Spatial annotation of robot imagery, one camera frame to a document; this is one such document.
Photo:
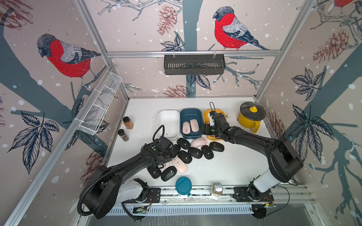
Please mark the small glass jar silver lid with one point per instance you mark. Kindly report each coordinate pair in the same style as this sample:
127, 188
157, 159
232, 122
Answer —
217, 189

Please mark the teal round lid container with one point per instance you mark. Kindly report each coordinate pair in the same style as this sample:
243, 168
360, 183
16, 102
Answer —
183, 186

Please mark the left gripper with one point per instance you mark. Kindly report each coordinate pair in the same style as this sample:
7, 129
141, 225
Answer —
168, 158

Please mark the dark spice bottle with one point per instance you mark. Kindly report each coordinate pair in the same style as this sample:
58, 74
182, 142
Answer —
123, 135

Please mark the teal storage box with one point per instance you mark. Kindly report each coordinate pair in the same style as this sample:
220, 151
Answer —
187, 115

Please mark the white mouse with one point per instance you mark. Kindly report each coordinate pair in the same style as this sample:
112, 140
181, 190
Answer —
212, 122

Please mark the white wire mesh shelf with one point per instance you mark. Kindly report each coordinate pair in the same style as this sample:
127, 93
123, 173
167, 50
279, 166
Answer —
91, 122

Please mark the pink mouse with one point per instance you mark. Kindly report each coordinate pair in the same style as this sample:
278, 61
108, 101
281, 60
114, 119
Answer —
186, 128
199, 142
165, 166
179, 165
194, 124

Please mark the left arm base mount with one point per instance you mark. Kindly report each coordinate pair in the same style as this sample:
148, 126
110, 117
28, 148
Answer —
153, 192

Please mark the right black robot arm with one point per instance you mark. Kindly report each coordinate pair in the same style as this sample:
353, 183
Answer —
283, 160

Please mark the black hanging wire basket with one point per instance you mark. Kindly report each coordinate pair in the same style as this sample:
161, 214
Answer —
205, 64

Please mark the yellow storage box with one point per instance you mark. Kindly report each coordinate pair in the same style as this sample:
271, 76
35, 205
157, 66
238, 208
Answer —
206, 114

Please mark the white storage box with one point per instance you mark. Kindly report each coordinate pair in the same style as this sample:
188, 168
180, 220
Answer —
171, 121

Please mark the pink mouse top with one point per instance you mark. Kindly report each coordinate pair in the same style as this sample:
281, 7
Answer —
199, 142

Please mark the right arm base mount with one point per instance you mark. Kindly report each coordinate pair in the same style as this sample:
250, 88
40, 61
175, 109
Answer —
247, 194

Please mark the brown spice bottle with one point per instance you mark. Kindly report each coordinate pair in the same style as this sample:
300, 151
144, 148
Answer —
128, 123

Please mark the yellow pot with black lid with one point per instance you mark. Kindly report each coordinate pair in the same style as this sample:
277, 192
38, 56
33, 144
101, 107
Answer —
250, 115

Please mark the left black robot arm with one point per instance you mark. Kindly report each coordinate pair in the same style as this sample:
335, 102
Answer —
100, 194

